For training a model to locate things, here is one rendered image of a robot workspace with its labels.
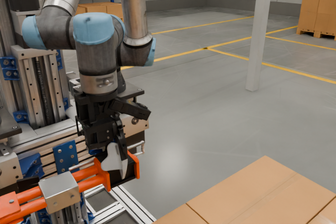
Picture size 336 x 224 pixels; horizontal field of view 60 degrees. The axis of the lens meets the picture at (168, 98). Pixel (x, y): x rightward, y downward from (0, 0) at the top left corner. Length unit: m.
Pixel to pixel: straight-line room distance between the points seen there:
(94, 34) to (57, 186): 0.33
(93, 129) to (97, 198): 1.36
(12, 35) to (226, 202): 1.12
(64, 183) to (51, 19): 0.36
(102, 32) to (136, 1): 0.49
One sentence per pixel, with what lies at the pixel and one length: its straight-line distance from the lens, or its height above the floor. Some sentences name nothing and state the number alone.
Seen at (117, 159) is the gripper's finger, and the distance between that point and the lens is 0.67.
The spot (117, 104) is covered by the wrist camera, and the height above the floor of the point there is 1.25.
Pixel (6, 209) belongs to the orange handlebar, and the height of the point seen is 1.09.
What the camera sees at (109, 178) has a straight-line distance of 0.69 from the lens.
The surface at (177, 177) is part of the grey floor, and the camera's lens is 2.38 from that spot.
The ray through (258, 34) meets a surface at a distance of 3.82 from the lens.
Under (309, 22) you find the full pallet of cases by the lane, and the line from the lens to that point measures 7.82.
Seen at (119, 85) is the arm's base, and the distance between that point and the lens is 1.22.
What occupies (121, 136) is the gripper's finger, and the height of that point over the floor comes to 1.18.
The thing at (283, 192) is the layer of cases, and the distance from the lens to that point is 1.54.
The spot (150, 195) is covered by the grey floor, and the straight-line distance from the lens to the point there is 2.24.
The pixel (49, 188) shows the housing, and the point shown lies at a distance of 0.69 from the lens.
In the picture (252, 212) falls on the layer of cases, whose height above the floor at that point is 0.54.
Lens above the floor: 1.52
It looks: 24 degrees down
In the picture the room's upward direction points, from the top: straight up
